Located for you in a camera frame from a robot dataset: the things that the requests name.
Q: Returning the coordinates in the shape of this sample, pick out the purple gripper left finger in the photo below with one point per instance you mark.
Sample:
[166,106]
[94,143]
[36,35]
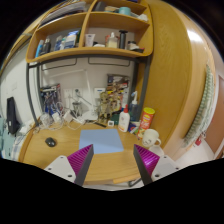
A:
[80,162]

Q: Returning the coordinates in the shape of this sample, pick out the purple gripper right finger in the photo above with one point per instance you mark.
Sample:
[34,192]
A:
[146,162]

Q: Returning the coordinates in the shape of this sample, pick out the blue mouse pad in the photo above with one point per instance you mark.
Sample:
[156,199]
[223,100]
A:
[103,140]

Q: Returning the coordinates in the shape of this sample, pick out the black computer mouse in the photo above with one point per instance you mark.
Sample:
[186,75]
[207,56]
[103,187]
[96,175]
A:
[50,142]

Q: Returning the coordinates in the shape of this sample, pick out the white ceramic mug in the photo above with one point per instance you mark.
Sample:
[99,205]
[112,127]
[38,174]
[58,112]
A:
[151,138]

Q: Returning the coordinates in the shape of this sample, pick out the white desk lamp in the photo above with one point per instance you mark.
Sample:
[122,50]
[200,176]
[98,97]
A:
[77,93]

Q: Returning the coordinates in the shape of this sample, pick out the yellow red chips can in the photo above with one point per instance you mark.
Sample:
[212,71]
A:
[147,116]

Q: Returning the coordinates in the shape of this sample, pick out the white glue bottle red cap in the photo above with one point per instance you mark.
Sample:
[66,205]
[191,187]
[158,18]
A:
[124,120]

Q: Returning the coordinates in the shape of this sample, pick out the blue spray bottle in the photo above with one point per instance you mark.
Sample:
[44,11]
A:
[134,106]

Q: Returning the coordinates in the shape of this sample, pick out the wooden robot figure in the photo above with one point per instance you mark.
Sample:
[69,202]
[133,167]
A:
[104,108]

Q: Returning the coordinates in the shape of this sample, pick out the white tube on shelf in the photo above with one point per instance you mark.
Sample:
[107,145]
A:
[89,40]

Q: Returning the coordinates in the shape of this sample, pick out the black cylinder bottle on shelf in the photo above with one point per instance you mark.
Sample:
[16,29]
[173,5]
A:
[122,39]

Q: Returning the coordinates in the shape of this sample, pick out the teal tape roll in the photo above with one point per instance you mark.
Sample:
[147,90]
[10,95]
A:
[125,11]

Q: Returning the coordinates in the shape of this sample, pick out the black bag on wall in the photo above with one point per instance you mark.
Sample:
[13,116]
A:
[13,124]

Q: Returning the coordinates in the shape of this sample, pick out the wooden wall shelf unit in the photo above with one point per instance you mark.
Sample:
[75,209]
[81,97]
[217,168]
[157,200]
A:
[100,24]

